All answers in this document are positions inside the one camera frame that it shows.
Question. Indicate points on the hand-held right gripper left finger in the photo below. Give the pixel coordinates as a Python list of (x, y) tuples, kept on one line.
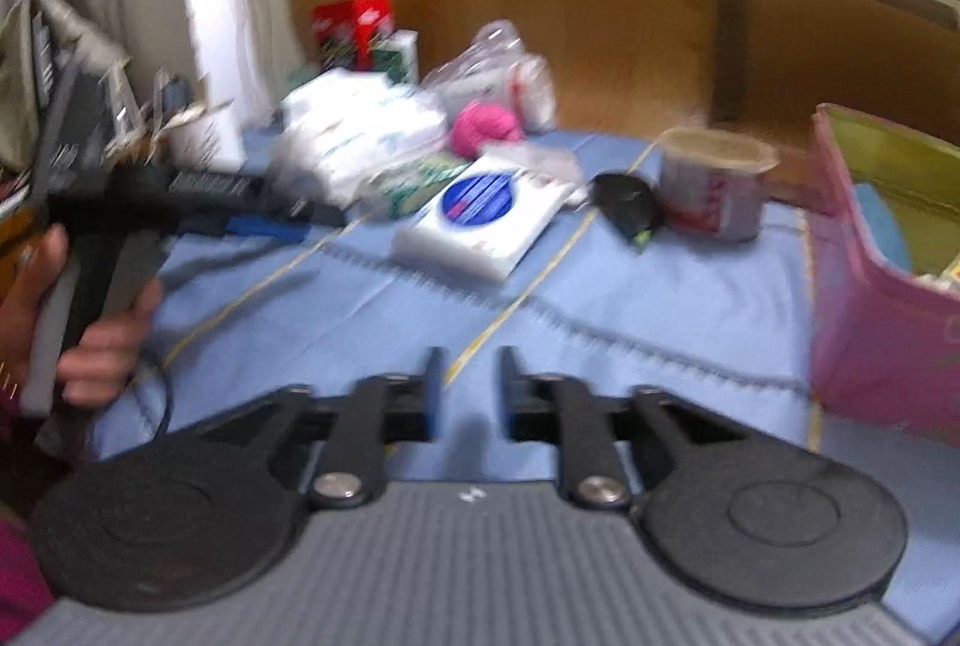
[(418, 400)]

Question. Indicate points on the white tissue pack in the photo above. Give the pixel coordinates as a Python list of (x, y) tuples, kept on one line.
[(352, 121)]

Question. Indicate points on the clear plastic packet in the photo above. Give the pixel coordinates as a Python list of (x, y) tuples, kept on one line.
[(551, 166)]

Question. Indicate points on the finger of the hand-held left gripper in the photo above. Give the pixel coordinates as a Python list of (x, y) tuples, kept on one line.
[(247, 203)]

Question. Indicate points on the green drink carton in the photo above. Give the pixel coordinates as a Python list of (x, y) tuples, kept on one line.
[(397, 57)]

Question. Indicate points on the black soft pouch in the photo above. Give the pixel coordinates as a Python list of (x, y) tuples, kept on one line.
[(622, 203)]

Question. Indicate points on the white wet wipes pack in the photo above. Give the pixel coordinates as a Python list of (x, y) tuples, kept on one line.
[(480, 218)]

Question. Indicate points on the plastic bag of paper cups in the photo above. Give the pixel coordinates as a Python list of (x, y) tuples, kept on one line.
[(495, 72)]

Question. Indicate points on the red snack box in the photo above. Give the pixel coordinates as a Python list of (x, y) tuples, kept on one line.
[(352, 27)]

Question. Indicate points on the green patterned packet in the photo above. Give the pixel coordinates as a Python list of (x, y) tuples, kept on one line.
[(409, 188)]

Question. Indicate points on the brown chair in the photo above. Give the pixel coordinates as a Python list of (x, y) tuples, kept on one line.
[(810, 45)]

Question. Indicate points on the person's left hand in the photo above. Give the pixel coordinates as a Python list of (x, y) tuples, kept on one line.
[(112, 346)]

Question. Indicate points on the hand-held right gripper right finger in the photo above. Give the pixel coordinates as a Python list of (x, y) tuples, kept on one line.
[(519, 400)]

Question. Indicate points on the lidded food can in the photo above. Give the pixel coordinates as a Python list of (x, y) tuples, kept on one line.
[(712, 188)]

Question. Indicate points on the blue checked tablecloth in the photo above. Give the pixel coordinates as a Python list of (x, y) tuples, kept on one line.
[(637, 331)]

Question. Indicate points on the pink tin box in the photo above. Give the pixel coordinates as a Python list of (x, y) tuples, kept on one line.
[(862, 331)]

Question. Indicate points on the pink fluffy cloth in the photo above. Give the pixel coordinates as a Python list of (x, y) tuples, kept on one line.
[(486, 128)]

